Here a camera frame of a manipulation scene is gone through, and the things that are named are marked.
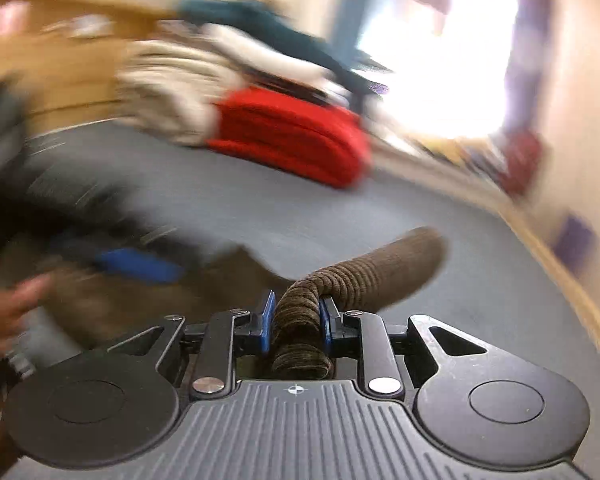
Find red folded blanket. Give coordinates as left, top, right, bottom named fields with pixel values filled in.
left=207, top=85, right=373, bottom=190

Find brown corduroy pants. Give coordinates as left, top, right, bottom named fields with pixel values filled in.
left=10, top=226, right=448, bottom=381

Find purple wall item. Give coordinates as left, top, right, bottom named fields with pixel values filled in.
left=554, top=215, right=595, bottom=273

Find cream folded blanket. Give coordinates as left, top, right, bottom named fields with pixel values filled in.
left=115, top=40, right=236, bottom=147

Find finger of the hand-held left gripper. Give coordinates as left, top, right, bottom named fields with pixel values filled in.
left=55, top=230, right=188, bottom=286

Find person's left hand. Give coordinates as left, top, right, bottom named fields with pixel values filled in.
left=0, top=272, right=56, bottom=376

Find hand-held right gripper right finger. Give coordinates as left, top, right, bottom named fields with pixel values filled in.
left=318, top=296, right=491, bottom=401

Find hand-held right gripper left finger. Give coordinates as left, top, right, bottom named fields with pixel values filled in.
left=107, top=290, right=277, bottom=401

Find dark red cloth item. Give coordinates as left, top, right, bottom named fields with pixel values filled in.
left=497, top=130, right=543, bottom=196

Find light wooden furniture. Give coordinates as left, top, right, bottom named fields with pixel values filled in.
left=0, top=0, right=181, bottom=126

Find bright window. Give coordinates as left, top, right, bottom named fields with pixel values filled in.
left=355, top=0, right=526, bottom=141

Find white folded cloth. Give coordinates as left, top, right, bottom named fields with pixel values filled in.
left=205, top=25, right=341, bottom=91

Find teal cloth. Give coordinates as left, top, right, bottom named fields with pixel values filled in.
left=177, top=0, right=396, bottom=96

